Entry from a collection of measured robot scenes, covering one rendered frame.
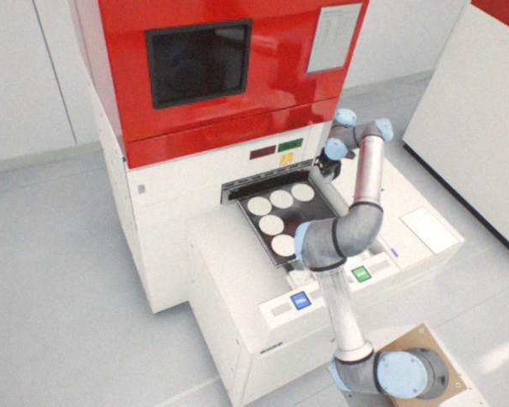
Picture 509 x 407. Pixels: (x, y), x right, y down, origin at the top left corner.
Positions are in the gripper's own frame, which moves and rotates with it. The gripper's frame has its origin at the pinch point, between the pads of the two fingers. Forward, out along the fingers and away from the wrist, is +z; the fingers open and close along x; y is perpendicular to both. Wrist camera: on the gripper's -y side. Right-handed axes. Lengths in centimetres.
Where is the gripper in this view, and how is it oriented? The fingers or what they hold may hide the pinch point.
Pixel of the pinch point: (327, 181)
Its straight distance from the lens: 169.8
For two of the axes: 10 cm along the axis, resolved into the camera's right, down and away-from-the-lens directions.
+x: 5.3, 6.8, -5.1
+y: -8.4, 3.4, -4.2
